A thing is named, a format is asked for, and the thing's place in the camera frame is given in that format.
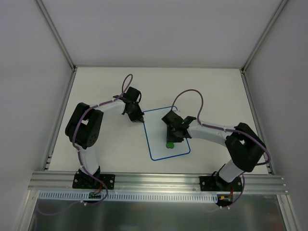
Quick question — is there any green whiteboard eraser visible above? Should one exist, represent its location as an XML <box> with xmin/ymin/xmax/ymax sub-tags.
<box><xmin>166</xmin><ymin>142</ymin><xmax>175</xmax><ymax>149</ymax></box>

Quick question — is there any blue framed whiteboard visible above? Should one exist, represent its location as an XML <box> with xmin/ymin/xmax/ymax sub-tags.
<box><xmin>143</xmin><ymin>106</ymin><xmax>191</xmax><ymax>161</ymax></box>

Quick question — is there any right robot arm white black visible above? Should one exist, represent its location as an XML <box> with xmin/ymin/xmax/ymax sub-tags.
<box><xmin>162</xmin><ymin>110</ymin><xmax>267</xmax><ymax>191</ymax></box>

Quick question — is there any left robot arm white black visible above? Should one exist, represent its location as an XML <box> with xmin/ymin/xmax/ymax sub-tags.
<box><xmin>65</xmin><ymin>87</ymin><xmax>144</xmax><ymax>189</ymax></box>

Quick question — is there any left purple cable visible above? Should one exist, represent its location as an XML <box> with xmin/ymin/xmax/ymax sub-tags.
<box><xmin>36</xmin><ymin>74</ymin><xmax>134</xmax><ymax>216</ymax></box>

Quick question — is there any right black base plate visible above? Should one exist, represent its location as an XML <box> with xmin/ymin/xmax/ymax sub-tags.
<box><xmin>199</xmin><ymin>176</ymin><xmax>243</xmax><ymax>192</ymax></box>

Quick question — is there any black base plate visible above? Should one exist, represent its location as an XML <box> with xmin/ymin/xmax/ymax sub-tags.
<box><xmin>72</xmin><ymin>172</ymin><xmax>116</xmax><ymax>190</ymax></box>
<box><xmin>199</xmin><ymin>176</ymin><xmax>243</xmax><ymax>192</ymax></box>

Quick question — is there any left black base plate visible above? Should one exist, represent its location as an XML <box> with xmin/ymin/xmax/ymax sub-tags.
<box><xmin>72</xmin><ymin>172</ymin><xmax>116</xmax><ymax>190</ymax></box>

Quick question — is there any right aluminium frame post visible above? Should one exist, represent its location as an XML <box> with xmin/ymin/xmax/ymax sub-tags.
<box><xmin>241</xmin><ymin>0</ymin><xmax>289</xmax><ymax>73</ymax></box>

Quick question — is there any aluminium frame post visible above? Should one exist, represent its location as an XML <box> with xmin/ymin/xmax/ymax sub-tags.
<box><xmin>34</xmin><ymin>0</ymin><xmax>76</xmax><ymax>71</ymax></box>
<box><xmin>241</xmin><ymin>0</ymin><xmax>289</xmax><ymax>73</ymax></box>

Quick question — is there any aluminium mounting rail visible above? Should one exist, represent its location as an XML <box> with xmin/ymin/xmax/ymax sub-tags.
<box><xmin>28</xmin><ymin>171</ymin><xmax>289</xmax><ymax>194</ymax></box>

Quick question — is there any white slotted cable duct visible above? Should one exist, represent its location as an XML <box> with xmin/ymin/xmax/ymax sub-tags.
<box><xmin>38</xmin><ymin>191</ymin><xmax>218</xmax><ymax>204</ymax></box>

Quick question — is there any left aluminium frame post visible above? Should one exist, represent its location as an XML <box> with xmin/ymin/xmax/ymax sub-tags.
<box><xmin>34</xmin><ymin>0</ymin><xmax>76</xmax><ymax>71</ymax></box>

